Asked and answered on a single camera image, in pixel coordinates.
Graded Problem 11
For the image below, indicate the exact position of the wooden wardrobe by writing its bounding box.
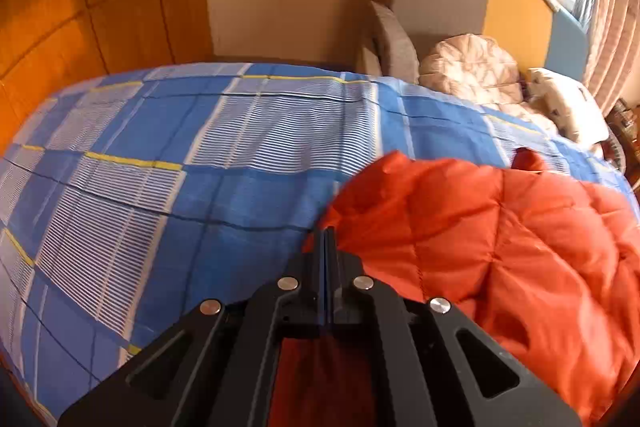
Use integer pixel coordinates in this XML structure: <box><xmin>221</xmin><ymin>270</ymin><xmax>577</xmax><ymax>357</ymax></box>
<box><xmin>0</xmin><ymin>0</ymin><xmax>217</xmax><ymax>152</ymax></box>

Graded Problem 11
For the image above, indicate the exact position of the white printed pillow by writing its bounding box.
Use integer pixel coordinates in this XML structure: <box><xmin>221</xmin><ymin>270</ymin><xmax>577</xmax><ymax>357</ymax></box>
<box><xmin>525</xmin><ymin>67</ymin><xmax>612</xmax><ymax>146</ymax></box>

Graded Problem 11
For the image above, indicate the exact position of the bed with blue plaid sheet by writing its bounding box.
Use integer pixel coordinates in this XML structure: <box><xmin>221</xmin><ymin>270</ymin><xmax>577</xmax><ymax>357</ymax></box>
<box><xmin>0</xmin><ymin>62</ymin><xmax>636</xmax><ymax>423</ymax></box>

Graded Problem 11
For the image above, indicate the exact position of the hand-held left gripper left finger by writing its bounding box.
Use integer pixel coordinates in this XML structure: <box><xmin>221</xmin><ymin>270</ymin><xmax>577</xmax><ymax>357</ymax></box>
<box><xmin>57</xmin><ymin>227</ymin><xmax>327</xmax><ymax>427</ymax></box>

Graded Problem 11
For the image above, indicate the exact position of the grey cushion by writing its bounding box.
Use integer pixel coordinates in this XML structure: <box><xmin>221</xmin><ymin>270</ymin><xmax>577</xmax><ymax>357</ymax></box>
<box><xmin>369</xmin><ymin>1</ymin><xmax>422</xmax><ymax>84</ymax></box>

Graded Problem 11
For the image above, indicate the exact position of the beige quilted garment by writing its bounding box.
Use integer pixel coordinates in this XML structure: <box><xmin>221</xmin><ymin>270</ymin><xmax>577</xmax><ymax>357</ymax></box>
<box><xmin>418</xmin><ymin>34</ymin><xmax>563</xmax><ymax>135</ymax></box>

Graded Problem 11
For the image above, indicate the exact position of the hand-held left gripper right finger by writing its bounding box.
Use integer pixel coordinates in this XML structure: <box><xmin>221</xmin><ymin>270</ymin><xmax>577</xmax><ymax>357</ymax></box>
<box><xmin>325</xmin><ymin>227</ymin><xmax>584</xmax><ymax>427</ymax></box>

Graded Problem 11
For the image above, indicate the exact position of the orange puffer jacket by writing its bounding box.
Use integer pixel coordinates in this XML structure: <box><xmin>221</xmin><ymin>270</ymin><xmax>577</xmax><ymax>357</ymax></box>
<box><xmin>270</xmin><ymin>147</ymin><xmax>640</xmax><ymax>427</ymax></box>

